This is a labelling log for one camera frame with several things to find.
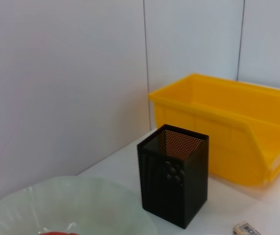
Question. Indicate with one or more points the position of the red-orange toy fruit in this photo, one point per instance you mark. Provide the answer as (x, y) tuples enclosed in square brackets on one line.
[(58, 233)]

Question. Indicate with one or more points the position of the beige eraser with barcode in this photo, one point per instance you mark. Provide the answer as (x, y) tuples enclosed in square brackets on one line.
[(246, 228)]

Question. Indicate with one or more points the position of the black mesh pen holder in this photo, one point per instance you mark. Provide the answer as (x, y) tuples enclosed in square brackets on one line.
[(174, 195)]

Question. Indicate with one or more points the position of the green glass fruit plate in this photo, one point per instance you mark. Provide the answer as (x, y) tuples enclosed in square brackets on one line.
[(68, 203)]

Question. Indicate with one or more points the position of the yellow plastic bin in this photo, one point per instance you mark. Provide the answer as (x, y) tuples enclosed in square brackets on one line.
[(228, 137)]

